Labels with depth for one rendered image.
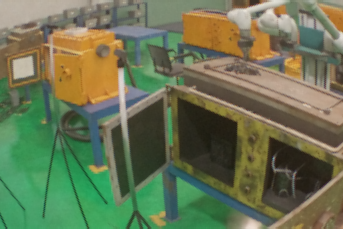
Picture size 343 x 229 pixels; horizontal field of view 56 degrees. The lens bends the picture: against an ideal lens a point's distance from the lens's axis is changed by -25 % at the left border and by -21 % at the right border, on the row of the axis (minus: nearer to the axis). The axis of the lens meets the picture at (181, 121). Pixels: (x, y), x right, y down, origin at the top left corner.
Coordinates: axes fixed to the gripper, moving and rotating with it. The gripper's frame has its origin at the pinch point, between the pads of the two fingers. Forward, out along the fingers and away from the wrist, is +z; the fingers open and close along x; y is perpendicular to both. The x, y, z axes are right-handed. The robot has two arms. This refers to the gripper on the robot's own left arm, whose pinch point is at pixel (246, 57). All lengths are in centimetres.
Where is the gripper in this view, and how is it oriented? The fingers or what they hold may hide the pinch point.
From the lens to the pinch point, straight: 280.9
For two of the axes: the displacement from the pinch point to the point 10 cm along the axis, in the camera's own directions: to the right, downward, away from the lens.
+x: -7.8, 2.7, -5.6
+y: -6.2, -2.9, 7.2
